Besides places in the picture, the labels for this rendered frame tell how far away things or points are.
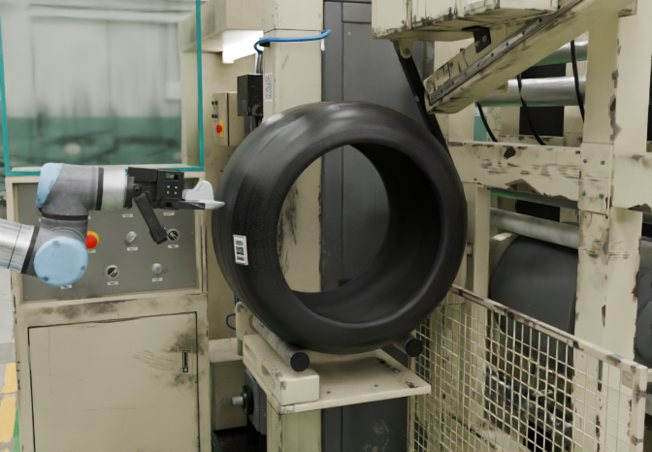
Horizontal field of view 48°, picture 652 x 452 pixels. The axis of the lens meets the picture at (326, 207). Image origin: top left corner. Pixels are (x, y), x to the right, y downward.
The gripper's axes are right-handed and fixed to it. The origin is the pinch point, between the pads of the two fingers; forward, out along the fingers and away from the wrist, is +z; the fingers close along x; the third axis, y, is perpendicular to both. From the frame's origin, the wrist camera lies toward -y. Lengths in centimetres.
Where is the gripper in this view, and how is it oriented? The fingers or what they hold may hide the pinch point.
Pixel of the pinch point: (218, 207)
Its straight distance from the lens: 159.8
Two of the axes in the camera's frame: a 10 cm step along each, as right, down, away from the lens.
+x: -3.4, -1.2, 9.3
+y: 1.1, -9.9, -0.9
